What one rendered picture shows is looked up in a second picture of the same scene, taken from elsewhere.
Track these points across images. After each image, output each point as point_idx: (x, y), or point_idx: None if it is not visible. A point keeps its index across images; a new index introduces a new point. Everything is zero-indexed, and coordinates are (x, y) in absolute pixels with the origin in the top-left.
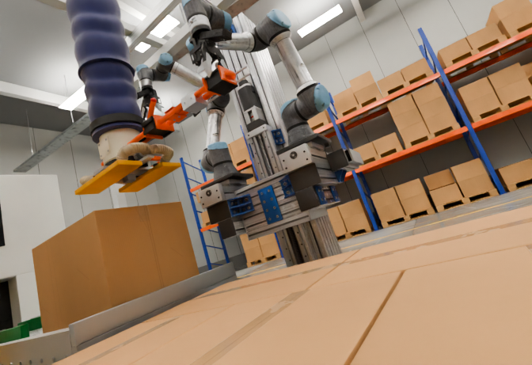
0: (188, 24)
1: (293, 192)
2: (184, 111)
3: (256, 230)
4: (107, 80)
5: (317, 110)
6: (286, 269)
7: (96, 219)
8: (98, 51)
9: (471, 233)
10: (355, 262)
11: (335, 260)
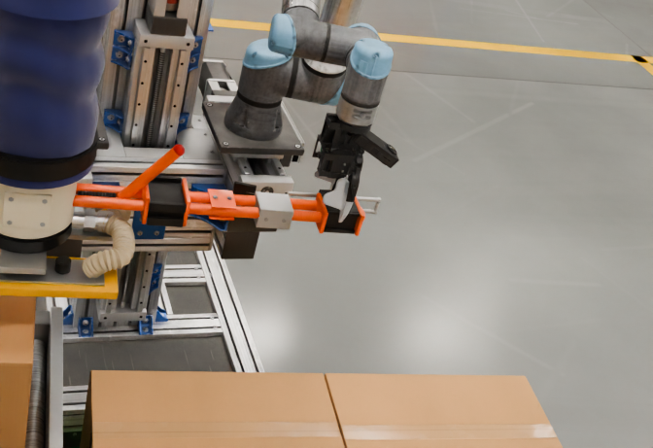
0: (353, 110)
1: (224, 230)
2: (239, 204)
3: (101, 241)
4: (88, 64)
5: (320, 104)
6: (231, 387)
7: (31, 376)
8: None
9: (454, 429)
10: (363, 437)
11: (315, 402)
